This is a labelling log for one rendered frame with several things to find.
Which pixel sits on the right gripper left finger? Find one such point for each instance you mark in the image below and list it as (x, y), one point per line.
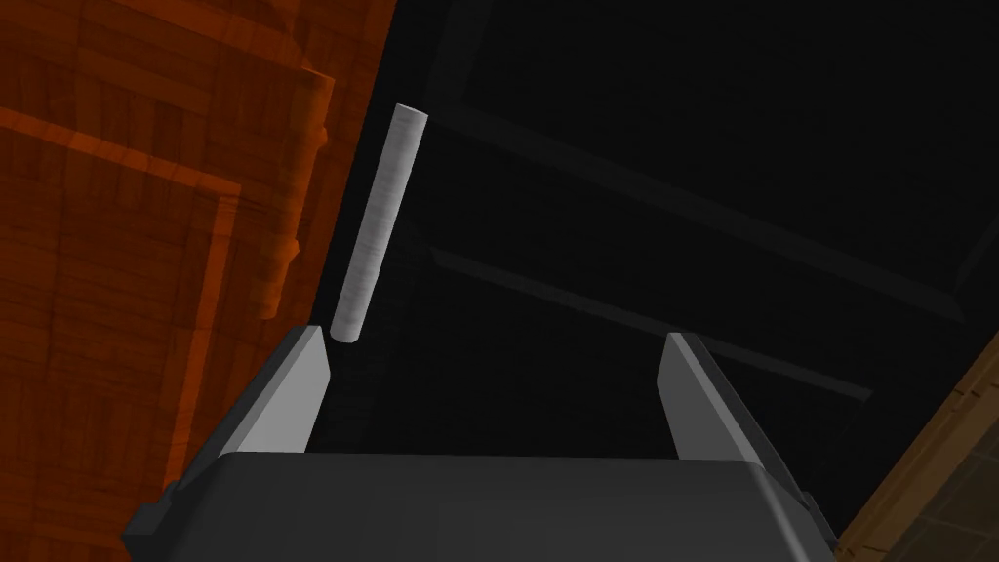
(289, 398)

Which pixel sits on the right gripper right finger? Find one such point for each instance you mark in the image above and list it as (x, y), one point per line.
(706, 402)

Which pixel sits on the black appliance door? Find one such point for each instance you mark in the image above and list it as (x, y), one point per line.
(624, 234)

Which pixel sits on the orange wooden cupboard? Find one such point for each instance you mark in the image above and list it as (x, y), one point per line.
(156, 234)

